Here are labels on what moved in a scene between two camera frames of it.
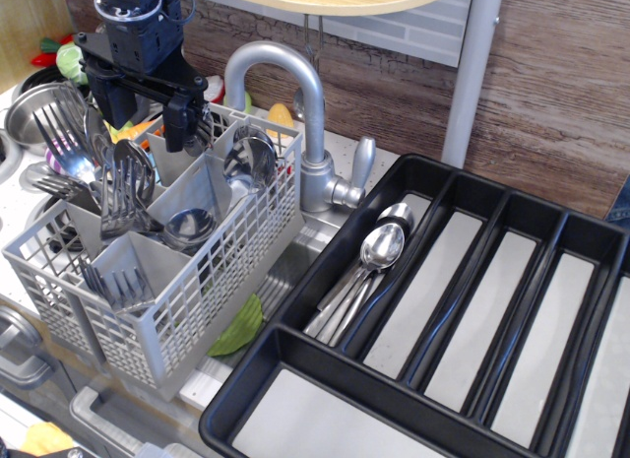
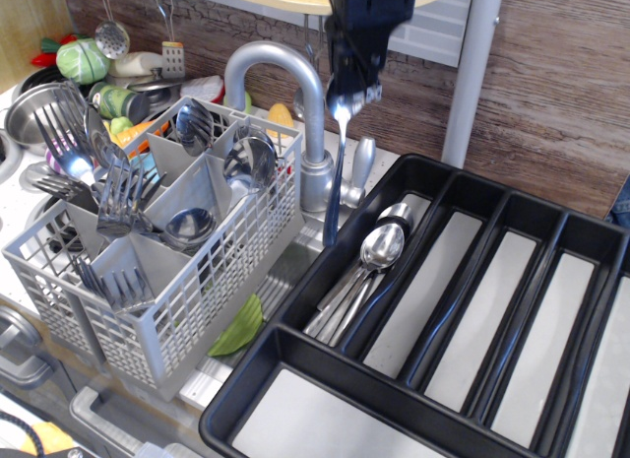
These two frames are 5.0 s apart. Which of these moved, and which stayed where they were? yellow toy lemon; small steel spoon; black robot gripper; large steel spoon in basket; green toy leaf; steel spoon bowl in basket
Moved: small steel spoon; black robot gripper
Stayed: yellow toy lemon; steel spoon bowl in basket; large steel spoon in basket; green toy leaf
